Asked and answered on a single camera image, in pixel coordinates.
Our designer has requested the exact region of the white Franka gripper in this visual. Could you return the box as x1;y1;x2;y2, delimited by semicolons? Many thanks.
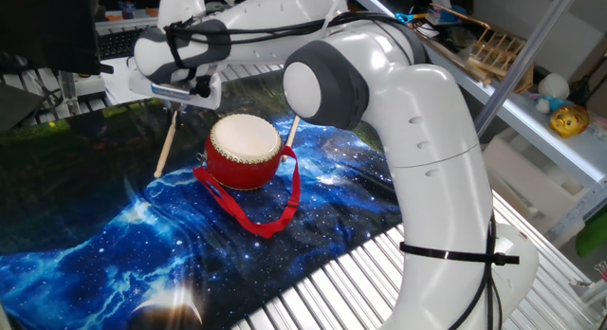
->
127;59;223;128

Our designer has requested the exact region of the pale wooden drumstick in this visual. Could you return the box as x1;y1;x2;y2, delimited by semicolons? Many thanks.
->
154;109;179;179
280;114;303;163

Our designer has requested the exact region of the red drum with white head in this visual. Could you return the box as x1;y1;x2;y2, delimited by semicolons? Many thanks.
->
203;113;285;192

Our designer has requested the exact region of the white printed paper sheet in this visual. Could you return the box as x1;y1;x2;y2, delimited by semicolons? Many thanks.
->
101;57;153;106

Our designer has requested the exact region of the black keyboard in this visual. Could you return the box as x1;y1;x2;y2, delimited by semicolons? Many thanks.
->
97;28;143;61

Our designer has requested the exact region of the black monitor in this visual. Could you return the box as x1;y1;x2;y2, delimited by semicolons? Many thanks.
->
0;0;115;76

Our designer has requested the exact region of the dark flat panel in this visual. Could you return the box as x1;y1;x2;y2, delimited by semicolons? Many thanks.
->
0;82;46;134

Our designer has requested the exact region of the galaxy print cloth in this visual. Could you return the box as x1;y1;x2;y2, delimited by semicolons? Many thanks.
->
0;71;404;330

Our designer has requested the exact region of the wooden rack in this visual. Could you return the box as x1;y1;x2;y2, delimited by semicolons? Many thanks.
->
467;27;535;94

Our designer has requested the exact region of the white foam box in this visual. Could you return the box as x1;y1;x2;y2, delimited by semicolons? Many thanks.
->
483;135;592;236

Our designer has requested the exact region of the small blue toy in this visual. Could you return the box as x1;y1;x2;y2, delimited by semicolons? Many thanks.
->
535;95;573;116

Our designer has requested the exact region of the yellow pig toy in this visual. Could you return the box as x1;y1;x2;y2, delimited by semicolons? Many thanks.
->
549;104;591;139

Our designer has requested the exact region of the grey metal shelf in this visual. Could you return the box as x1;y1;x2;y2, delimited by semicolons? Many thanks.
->
350;0;607;189

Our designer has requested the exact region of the green object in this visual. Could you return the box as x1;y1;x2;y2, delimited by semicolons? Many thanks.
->
576;204;607;258

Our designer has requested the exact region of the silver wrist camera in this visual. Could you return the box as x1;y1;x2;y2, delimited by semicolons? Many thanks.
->
150;82;193;101

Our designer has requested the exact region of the white device with post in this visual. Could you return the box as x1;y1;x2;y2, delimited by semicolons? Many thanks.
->
59;71;108;116

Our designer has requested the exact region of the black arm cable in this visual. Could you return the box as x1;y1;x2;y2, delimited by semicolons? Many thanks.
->
163;10;504;330

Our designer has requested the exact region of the red drum strap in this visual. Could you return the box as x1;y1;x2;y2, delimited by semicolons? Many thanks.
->
193;144;303;240

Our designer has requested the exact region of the slanted metal shelf post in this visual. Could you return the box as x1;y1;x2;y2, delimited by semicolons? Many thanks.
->
473;0;584;137

